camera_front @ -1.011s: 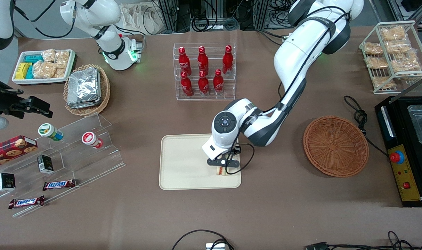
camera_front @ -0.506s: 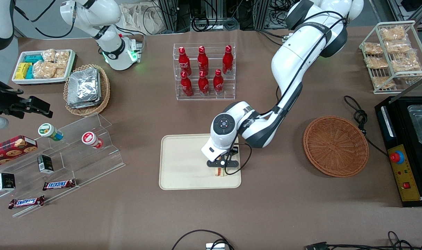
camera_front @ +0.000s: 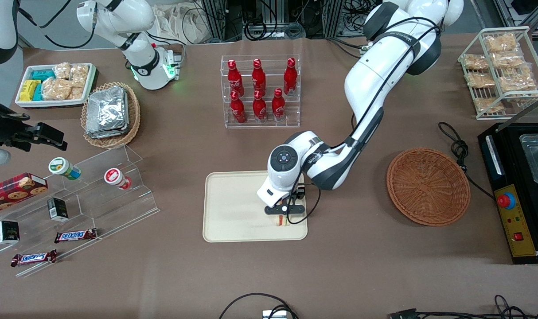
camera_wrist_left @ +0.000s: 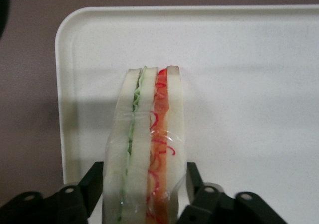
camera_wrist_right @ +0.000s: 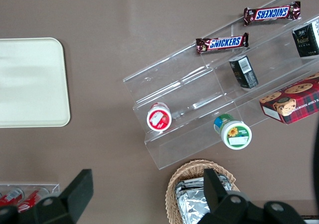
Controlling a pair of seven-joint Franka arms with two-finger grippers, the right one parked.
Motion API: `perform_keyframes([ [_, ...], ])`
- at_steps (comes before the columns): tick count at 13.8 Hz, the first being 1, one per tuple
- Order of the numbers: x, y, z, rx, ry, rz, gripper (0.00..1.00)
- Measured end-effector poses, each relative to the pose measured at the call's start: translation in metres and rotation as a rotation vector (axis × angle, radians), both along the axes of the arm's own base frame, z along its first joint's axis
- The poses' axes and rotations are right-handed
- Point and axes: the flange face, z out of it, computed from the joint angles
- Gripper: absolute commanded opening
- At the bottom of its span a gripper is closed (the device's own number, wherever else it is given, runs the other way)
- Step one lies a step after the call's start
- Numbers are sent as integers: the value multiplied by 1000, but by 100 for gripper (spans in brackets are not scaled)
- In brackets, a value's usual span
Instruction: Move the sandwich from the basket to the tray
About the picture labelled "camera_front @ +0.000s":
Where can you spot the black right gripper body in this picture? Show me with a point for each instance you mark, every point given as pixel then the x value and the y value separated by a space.
pixel 5 130

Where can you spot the triangular sandwich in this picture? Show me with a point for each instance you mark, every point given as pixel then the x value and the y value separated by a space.
pixel 282 221

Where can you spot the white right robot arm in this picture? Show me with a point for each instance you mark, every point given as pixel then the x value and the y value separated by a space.
pixel 118 17

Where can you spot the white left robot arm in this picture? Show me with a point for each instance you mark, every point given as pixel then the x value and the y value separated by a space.
pixel 375 75

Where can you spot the cream plastic tray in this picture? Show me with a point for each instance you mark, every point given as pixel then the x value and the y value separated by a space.
pixel 233 206

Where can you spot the light wicker basket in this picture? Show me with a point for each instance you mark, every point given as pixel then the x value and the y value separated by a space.
pixel 134 113

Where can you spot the brown round wicker basket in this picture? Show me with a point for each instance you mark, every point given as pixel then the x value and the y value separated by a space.
pixel 428 186

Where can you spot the yellow snack packet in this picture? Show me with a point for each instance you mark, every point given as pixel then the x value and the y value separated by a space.
pixel 29 90

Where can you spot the green lid sunflower cup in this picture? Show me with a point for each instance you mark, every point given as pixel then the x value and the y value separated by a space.
pixel 60 167

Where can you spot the teal snack packet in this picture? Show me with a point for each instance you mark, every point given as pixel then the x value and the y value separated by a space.
pixel 43 74
pixel 38 93

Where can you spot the clear rice cracker bag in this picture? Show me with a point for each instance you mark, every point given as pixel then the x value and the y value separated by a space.
pixel 517 82
pixel 76 93
pixel 56 89
pixel 480 80
pixel 475 62
pixel 488 105
pixel 508 60
pixel 79 74
pixel 500 43
pixel 62 70

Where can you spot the silver foil packet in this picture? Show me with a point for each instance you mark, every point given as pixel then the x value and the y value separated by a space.
pixel 107 134
pixel 106 108

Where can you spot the red tartan cookie box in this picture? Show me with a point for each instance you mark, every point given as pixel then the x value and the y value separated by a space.
pixel 14 188

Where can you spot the white rectangular snack bin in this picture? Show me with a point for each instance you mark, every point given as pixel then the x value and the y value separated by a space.
pixel 91 75

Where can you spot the dark green tea box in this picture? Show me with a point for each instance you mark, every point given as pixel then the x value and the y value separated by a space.
pixel 7 232
pixel 57 209

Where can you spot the red lid yogurt cup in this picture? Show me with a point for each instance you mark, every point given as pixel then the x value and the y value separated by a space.
pixel 114 177

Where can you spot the clear acrylic bottle rack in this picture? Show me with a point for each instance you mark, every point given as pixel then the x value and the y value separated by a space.
pixel 295 110

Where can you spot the red cola bottle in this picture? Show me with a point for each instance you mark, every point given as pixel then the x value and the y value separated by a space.
pixel 259 77
pixel 259 108
pixel 235 79
pixel 278 106
pixel 237 110
pixel 290 76

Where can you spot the clear acrylic stepped shelf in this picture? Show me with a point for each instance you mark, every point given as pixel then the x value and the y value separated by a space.
pixel 105 208

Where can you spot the grey metal device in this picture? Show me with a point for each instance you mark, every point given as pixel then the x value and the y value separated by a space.
pixel 274 314

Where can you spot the Snickers chocolate bar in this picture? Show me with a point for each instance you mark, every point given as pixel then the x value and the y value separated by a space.
pixel 76 235
pixel 34 258

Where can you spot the beige cloth bag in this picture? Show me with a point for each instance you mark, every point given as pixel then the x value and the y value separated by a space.
pixel 180 22

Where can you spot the red emergency stop button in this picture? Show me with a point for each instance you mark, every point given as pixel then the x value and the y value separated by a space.
pixel 507 200

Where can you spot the black appliance housing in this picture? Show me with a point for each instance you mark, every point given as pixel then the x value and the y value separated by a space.
pixel 508 150

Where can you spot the yellow control panel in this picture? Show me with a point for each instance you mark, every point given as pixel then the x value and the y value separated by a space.
pixel 519 221

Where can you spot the clear plastic container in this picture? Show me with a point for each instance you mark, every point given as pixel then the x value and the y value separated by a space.
pixel 537 157

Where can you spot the silver aluminium bar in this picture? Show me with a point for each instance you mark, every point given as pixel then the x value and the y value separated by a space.
pixel 528 108

